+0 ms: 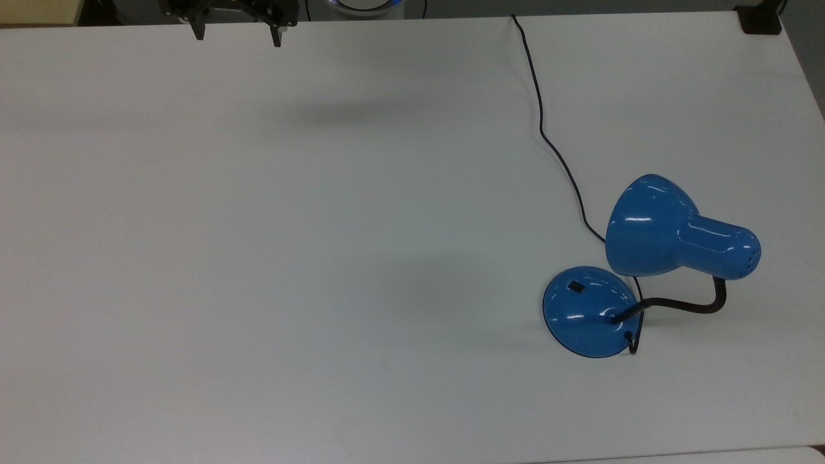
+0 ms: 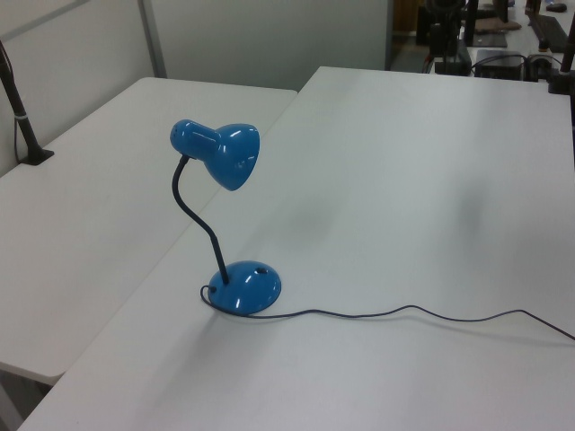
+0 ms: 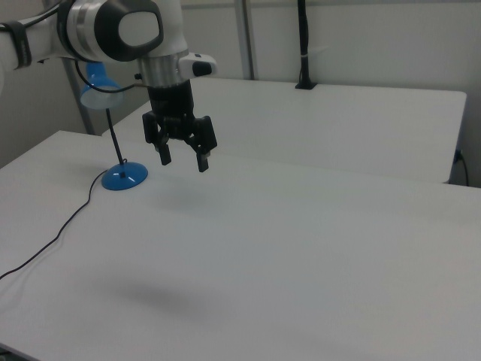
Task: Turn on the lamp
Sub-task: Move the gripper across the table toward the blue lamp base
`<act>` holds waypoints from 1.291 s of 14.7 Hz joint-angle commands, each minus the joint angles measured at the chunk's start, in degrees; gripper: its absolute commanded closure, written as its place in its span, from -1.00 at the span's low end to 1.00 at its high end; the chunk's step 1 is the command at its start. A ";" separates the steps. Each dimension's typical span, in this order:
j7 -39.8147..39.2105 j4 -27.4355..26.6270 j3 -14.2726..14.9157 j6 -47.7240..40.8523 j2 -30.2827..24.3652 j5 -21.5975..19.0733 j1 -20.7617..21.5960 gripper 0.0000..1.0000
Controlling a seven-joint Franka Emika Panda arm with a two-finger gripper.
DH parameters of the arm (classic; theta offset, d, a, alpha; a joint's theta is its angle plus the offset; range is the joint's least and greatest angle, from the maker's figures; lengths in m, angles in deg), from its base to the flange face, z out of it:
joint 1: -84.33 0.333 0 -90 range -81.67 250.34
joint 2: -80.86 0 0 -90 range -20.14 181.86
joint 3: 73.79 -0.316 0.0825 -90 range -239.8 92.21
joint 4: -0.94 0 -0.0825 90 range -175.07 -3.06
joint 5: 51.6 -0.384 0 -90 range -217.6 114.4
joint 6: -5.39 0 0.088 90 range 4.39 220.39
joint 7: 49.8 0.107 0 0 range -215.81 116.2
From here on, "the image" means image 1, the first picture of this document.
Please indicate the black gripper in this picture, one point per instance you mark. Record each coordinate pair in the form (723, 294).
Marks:
(232, 6)

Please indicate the blue desk lamp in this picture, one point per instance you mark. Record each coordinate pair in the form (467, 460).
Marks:
(651, 225)

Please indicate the beige cardboard box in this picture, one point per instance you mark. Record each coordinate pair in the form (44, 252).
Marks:
(38, 11)

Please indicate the black corner clamp mount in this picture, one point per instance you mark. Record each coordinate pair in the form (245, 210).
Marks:
(759, 19)

